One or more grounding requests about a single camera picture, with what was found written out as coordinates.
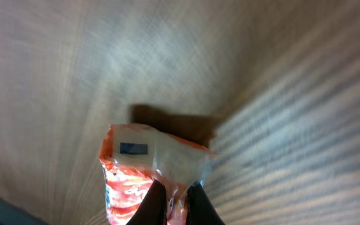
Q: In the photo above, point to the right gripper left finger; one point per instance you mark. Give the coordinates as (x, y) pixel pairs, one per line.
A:
(152, 210)

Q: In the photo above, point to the orange red snack packet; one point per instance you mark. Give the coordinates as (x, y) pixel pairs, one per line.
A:
(133, 156)

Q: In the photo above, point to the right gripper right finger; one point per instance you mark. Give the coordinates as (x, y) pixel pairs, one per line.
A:
(200, 209)

